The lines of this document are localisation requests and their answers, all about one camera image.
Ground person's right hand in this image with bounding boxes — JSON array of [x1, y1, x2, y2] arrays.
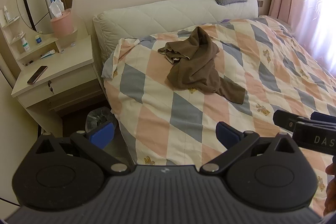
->
[[324, 163, 336, 217]]

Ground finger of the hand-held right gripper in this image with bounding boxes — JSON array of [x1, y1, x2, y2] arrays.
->
[[310, 111, 336, 125], [272, 110, 311, 132]]

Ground trash bin with plastic bag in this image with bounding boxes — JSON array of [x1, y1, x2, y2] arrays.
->
[[86, 106, 119, 133]]

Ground pink tissue box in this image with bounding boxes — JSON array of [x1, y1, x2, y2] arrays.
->
[[50, 8, 75, 38]]

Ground brown pants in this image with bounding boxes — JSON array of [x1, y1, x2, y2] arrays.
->
[[157, 26, 246, 105]]

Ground patchwork bear print quilt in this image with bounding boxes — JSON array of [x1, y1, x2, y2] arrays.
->
[[102, 15, 336, 210]]

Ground smartphone with pink case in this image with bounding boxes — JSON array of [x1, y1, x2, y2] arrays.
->
[[27, 65, 48, 85]]

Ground cream vanity table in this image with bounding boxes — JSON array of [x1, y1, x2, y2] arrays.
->
[[0, 13, 109, 133]]

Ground white and blue tube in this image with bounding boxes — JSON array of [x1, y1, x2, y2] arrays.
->
[[39, 49, 56, 59]]

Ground white tissue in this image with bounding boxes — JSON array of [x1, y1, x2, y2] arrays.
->
[[49, 0, 65, 19]]

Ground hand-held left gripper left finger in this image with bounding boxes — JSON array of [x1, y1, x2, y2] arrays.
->
[[34, 121, 131, 176]]

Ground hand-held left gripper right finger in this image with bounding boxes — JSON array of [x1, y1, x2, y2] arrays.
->
[[200, 121, 299, 176]]

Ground white quilted headboard cushion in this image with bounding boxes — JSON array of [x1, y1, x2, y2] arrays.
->
[[93, 0, 259, 62]]

